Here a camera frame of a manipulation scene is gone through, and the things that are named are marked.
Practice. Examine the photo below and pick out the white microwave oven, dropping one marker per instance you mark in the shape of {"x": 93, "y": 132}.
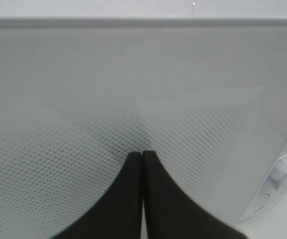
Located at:
{"x": 266, "y": 187}

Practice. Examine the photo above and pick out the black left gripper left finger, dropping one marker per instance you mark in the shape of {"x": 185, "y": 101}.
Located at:
{"x": 118, "y": 213}

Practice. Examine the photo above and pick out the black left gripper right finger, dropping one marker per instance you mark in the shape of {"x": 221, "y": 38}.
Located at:
{"x": 171, "y": 214}

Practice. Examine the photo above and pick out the white microwave door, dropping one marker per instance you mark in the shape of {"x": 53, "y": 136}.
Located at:
{"x": 77, "y": 95}

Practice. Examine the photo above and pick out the white round door button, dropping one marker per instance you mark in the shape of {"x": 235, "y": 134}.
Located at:
{"x": 259, "y": 202}

